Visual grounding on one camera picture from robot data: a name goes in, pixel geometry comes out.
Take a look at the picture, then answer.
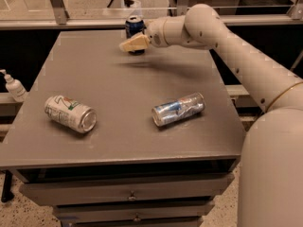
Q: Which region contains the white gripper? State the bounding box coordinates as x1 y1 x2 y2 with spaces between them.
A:
119 18 167 52

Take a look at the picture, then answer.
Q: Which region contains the blue pepsi can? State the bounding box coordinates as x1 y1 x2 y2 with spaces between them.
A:
124 15 146 55

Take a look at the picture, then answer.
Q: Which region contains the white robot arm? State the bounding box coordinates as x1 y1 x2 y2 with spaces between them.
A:
120 4 303 227

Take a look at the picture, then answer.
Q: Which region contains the silver red bull can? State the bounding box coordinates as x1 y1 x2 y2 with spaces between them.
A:
151 93 205 127

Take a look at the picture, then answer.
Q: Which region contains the white 7up can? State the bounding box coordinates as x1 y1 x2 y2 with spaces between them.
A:
45 96 97 133

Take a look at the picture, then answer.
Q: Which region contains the grey drawer cabinet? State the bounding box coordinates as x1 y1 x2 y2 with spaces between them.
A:
0 30 245 227

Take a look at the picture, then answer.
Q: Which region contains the white pump bottle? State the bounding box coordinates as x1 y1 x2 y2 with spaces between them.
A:
0 69 27 102

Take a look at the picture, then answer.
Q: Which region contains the top grey drawer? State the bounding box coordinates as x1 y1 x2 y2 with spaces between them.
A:
20 173 234 205

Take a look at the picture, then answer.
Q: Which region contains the grey drawer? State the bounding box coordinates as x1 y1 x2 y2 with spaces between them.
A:
20 173 234 205
54 200 214 223

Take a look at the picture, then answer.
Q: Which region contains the middle grey drawer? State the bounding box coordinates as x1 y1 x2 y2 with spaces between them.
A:
54 200 214 223

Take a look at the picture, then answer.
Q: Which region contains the metal railing frame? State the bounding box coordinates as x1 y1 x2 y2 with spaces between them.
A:
0 0 303 30

